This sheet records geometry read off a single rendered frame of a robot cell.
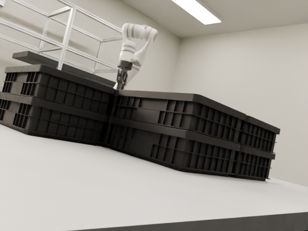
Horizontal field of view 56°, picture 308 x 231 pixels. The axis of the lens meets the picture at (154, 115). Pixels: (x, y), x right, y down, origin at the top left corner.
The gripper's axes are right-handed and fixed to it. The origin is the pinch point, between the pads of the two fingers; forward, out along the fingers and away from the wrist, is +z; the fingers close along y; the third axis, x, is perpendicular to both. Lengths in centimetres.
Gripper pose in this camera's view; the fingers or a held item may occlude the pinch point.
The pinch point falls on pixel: (119, 89)
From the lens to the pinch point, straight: 149.8
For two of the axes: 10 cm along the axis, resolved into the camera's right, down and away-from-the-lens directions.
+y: -1.0, -0.9, -9.9
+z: -2.0, 9.8, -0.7
